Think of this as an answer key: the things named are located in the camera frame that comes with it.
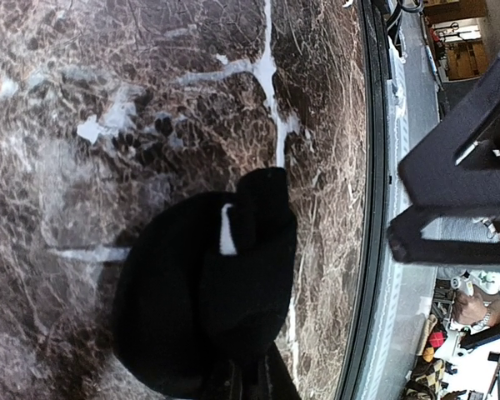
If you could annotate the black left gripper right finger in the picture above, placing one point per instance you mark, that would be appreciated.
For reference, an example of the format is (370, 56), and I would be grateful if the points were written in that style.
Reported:
(273, 378)

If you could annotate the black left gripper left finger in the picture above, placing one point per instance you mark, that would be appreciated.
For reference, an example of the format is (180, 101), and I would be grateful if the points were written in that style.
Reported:
(225, 382)

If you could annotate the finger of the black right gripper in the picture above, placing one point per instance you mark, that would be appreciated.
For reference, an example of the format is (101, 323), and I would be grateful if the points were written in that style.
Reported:
(407, 244)
(430, 172)

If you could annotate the black striped ankle sock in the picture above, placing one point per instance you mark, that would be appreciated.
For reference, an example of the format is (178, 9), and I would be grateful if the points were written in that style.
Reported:
(209, 279)

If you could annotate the distant person's hand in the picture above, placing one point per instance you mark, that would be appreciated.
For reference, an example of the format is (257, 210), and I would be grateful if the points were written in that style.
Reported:
(468, 310)

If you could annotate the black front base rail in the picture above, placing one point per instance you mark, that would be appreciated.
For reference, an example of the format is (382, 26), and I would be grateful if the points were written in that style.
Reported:
(360, 378)

